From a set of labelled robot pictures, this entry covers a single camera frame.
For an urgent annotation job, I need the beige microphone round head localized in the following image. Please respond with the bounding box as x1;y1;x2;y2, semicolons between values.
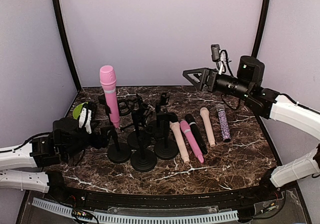
200;107;216;147

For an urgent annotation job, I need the purple rhinestone microphone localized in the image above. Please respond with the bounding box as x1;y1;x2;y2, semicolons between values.
216;104;231;142

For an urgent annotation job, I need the black toy microphone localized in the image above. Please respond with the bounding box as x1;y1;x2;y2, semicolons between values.
185;114;208;155

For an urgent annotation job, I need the pink microphone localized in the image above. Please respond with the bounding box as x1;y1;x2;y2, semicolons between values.
180;120;204;164
99;65;120;128

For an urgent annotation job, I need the black tripod mic stand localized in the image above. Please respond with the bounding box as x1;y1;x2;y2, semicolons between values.
117;94;153;128

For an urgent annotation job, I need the tall beige microphone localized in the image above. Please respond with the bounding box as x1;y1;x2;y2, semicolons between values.
169;122;190;164

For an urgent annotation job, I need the black stand with textured grip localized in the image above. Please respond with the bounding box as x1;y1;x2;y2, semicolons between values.
130;145;157;172

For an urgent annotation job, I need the black clip mic stand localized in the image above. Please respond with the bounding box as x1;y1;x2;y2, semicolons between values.
153;112;178;160

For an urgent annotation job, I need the round-base stand of tall beige mic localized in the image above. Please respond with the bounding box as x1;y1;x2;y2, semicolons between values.
127;110;151;150

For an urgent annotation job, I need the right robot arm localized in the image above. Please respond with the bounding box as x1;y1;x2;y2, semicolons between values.
182;55;320;201

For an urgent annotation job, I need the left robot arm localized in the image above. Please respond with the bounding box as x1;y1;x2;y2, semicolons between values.
0;118;111;202

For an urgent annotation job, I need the green round plate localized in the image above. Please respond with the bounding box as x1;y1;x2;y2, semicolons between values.
72;102;88;120

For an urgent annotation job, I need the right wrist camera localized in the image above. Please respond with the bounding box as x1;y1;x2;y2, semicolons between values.
210;44;233;76

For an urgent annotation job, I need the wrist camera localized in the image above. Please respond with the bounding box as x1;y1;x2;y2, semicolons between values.
210;44;233;76
78;101;97;134

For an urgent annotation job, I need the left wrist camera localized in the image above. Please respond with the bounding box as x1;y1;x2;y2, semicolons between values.
78;101;97;134

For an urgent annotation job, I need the white slotted cable duct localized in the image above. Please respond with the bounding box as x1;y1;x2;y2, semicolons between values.
32;198;239;224

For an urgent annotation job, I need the black front rail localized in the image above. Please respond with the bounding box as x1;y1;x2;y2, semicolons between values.
29;176;296;214

